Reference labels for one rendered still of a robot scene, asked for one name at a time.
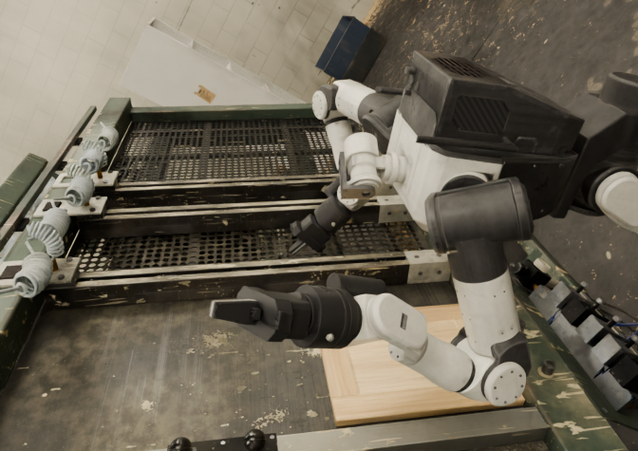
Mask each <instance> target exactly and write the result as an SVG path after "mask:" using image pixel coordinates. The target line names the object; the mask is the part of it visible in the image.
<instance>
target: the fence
mask: <svg viewBox="0 0 638 451"><path fill-rule="evenodd" d="M548 428H549V427H548V425H547V424H546V423H545V421H544V420H543V418H542V416H541V415H540V413H539V412H538V410H537V408H536V407H535V406H534V407H525V408H517V409H508V410H500V411H492V412H483V413H475V414H466V415H458V416H450V417H441V418H433V419H424V420H416V421H408V422H399V423H383V424H374V425H367V426H358V427H350V428H341V429H332V430H325V431H316V432H308V433H299V434H290V435H283V436H277V447H278V451H459V450H466V449H474V448H481V447H490V446H498V445H505V444H513V443H521V442H535V441H543V440H544V438H545V435H546V433H547V430H548Z"/></svg>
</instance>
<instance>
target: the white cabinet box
mask: <svg viewBox="0 0 638 451"><path fill-rule="evenodd" d="M120 85H121V86H123V87H125V88H127V89H129V90H131V91H133V92H135V93H137V94H139V95H141V96H143V97H144V98H146V99H148V100H150V101H152V102H154V103H157V104H159V105H161V106H194V105H238V104H282V103H305V102H303V101H302V100H300V99H298V98H296V97H294V96H293V95H291V94H290V93H288V92H287V91H285V90H283V89H281V88H280V87H278V86H276V85H273V84H272V83H270V82H268V81H266V80H265V79H263V78H261V77H259V76H257V75H256V74H254V73H252V72H251V71H250V70H248V69H246V68H244V67H242V66H240V65H238V64H236V63H235V62H233V61H231V60H229V59H227V58H226V57H224V56H222V55H220V54H219V53H217V52H215V51H213V50H211V49H210V48H208V47H206V46H204V45H203V44H201V43H199V42H197V41H196V40H194V39H192V38H190V37H189V36H187V35H185V34H183V33H182V32H180V31H178V30H176V29H174V28H172V27H170V26H168V25H167V24H165V23H163V22H161V21H160V20H159V19H157V18H155V17H153V18H152V19H151V20H150V21H149V22H148V23H147V24H146V26H145V28H144V31H143V33H142V35H141V38H140V40H139V42H138V44H137V46H136V49H135V51H134V53H133V55H132V57H131V60H130V62H129V64H128V66H127V68H126V70H125V72H124V74H123V76H122V80H121V82H120Z"/></svg>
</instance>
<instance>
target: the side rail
mask: <svg viewBox="0 0 638 451"><path fill-rule="evenodd" d="M130 114H131V117H132V121H131V122H179V121H215V120H252V119H289V118H317V117H316V116H315V115H314V112H313V109H312V103H282V104H238V105H194V106H151V107H133V109H132V111H131V112H130Z"/></svg>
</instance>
